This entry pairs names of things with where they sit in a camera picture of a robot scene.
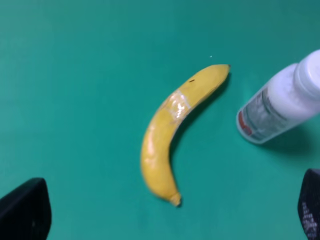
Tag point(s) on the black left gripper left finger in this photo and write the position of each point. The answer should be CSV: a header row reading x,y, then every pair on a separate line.
x,y
25,212

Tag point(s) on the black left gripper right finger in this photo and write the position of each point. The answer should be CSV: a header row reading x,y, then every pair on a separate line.
x,y
308,206

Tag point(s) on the yellow banana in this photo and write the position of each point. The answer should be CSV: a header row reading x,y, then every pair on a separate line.
x,y
155,160

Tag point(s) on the green tablecloth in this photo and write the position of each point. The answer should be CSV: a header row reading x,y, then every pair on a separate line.
x,y
80,81

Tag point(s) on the white plastic bottle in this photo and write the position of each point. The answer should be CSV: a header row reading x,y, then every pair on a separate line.
x,y
288,99

